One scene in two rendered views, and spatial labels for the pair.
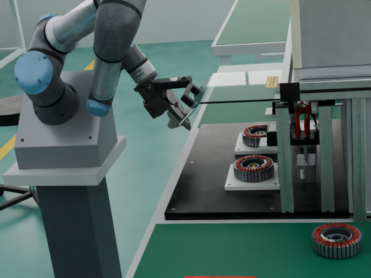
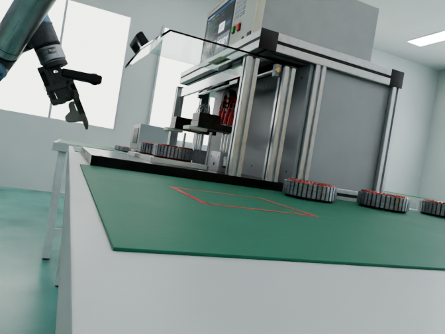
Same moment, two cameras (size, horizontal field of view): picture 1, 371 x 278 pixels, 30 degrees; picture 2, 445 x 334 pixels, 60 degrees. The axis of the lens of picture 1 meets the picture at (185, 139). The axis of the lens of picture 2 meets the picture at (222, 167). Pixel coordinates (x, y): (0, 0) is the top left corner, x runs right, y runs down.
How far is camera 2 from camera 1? 119 cm
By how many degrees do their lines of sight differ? 40
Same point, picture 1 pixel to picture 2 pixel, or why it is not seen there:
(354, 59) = not seen: hidden behind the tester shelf
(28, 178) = not seen: outside the picture
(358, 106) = (318, 74)
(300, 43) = (262, 18)
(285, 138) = (251, 90)
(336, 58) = not seen: hidden behind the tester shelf
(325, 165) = (277, 130)
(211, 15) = (16, 170)
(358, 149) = (311, 117)
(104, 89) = (15, 35)
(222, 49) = (62, 146)
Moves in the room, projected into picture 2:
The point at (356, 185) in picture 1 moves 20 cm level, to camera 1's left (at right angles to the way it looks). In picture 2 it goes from (304, 153) to (240, 140)
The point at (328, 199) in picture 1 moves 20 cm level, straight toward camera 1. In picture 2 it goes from (273, 168) to (323, 176)
